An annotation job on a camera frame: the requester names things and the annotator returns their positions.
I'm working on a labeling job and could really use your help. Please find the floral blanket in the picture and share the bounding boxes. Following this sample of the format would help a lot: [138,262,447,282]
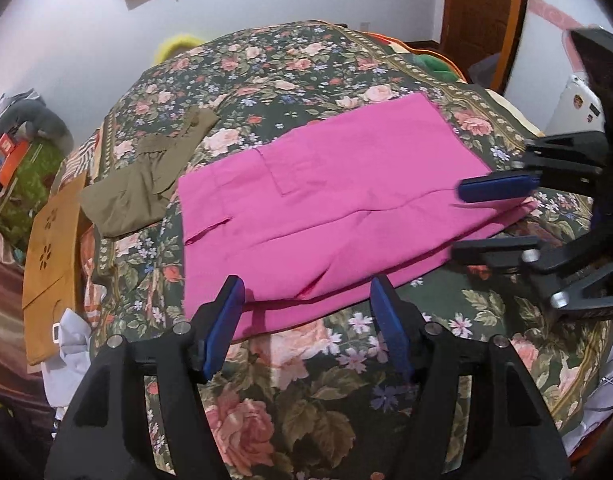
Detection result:
[84,20,613,480]

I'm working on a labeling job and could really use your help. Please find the yellow fluffy item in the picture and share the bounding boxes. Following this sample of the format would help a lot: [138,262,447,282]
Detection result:
[156,33,206,64]

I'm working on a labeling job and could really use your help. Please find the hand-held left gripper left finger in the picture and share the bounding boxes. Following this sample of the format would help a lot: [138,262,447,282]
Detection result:
[44,274,246,480]

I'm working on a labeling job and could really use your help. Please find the white cloth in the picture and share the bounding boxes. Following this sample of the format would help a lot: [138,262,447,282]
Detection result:
[40,307,93,408]

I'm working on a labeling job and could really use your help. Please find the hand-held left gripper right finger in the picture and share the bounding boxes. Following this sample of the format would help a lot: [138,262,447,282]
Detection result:
[369,274,573,480]

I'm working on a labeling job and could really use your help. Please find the brown cloth with flower cutouts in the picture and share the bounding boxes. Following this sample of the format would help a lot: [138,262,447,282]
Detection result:
[22,172,88,367]

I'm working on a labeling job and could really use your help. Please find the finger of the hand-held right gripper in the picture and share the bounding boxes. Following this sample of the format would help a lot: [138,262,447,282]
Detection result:
[458,131,608,204]
[451,234,613,322]

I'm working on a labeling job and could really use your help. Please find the orange box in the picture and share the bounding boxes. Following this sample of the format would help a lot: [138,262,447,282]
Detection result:
[0,133,32,187]

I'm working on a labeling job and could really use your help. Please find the green patterned cloth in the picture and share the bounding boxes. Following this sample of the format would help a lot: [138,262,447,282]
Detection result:
[0,140,67,248]

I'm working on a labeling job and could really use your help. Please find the pink pants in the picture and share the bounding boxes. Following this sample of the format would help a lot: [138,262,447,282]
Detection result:
[178,92,540,339]

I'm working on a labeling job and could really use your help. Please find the wooden door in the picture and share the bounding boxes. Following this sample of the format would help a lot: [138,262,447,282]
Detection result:
[441,0,531,92]

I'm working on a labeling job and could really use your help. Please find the striped cloth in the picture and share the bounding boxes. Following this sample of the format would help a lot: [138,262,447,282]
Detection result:
[50,130,103,192]

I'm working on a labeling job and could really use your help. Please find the olive green garment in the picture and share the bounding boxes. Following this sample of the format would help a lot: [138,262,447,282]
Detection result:
[80,106,221,239]

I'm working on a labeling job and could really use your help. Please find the dark red blanket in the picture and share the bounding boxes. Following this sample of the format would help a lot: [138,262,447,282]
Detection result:
[0,220,57,413]

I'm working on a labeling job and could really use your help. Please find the dark grey bag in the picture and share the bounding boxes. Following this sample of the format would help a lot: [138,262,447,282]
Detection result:
[467,53,502,92]

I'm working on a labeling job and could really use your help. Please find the white case with stickers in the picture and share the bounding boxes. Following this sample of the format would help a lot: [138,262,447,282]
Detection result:
[544,74,607,137]

